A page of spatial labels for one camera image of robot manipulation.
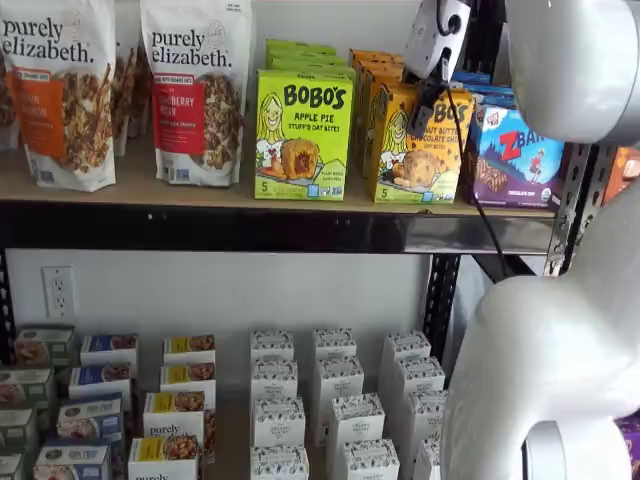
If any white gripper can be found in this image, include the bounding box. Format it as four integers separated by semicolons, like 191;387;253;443
403;0;474;134

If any orange Bobo's peanut butter box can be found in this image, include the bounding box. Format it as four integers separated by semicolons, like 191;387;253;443
347;48;407;151
372;82;475;205
357;63;416;179

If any blue purple Zbar box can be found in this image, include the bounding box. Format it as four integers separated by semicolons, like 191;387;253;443
451;70;493;87
468;83;517;110
460;102;567;210

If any green Bobo's apple pie box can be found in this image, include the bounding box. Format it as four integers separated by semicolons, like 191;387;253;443
264;38;338;57
266;50;350;72
253;68;358;202

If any black diagonal shelf brace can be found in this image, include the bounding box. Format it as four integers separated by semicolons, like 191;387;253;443
471;254;537;280

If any orange brown snack box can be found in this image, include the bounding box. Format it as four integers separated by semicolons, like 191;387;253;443
601;146;640;207

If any white patterned box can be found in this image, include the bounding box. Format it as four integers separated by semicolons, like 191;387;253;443
378;329;433;401
405;389;450;476
251;396;307;449
249;328;296;363
312;327;359;362
391;355;447;441
413;436;443;480
341;438;401;480
314;355;366;444
326;392;387;464
249;444;311;480
249;357;300;402

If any black metal shelf beam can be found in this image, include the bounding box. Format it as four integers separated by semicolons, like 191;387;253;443
0;198;556;257

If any wooden shelf board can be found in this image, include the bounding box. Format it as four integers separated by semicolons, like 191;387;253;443
0;133;559;222

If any yellow label granola box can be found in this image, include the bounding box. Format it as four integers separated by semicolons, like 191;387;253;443
159;361;218;402
142;390;218;464
127;434;202;480
162;334;218;367

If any purple snack box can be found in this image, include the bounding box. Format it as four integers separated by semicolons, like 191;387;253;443
616;416;640;479

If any blue label granola box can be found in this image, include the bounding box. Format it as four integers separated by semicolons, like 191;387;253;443
32;438;115;480
55;393;125;445
79;333;140;377
67;361;134;407

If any green label granola box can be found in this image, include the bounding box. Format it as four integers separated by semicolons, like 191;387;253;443
0;451;27;480
0;366;57;412
13;324;77;369
0;407;40;455

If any red label granola bag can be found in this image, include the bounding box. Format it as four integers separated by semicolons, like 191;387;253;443
139;0;257;189

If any white granola bag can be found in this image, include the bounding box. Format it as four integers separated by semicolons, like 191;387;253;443
112;40;152;157
0;47;22;152

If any orange label granola bag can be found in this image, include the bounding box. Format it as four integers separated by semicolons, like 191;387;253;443
0;0;118;193

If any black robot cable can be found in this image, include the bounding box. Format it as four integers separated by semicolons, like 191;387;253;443
434;0;509;278

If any perforated metal shelf post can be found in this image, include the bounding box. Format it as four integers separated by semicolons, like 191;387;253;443
543;141;602;277

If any black perforated shelf post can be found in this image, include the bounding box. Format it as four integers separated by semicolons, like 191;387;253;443
427;253;462;364
0;248;15;366

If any white wall outlet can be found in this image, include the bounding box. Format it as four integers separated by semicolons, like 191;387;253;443
40;265;77;320

